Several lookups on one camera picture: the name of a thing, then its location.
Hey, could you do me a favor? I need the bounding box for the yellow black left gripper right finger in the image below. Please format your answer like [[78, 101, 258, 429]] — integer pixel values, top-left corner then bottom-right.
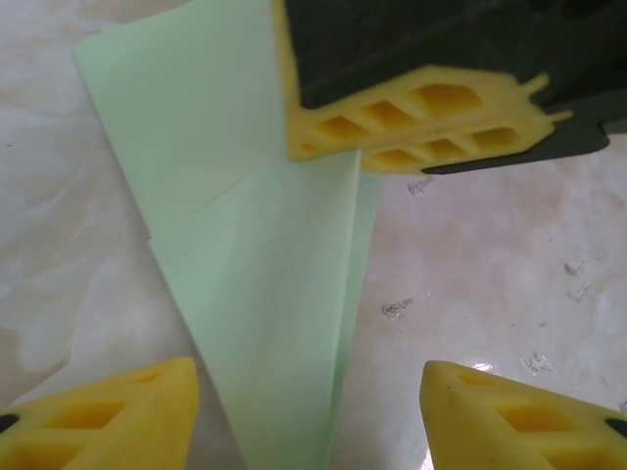
[[421, 360, 627, 470]]

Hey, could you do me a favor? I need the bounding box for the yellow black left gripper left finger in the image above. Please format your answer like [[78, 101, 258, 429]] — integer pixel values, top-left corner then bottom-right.
[[0, 356, 200, 470]]

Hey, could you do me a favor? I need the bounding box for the light green paper sheet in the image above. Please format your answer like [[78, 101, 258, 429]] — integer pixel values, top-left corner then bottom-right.
[[72, 0, 386, 470]]

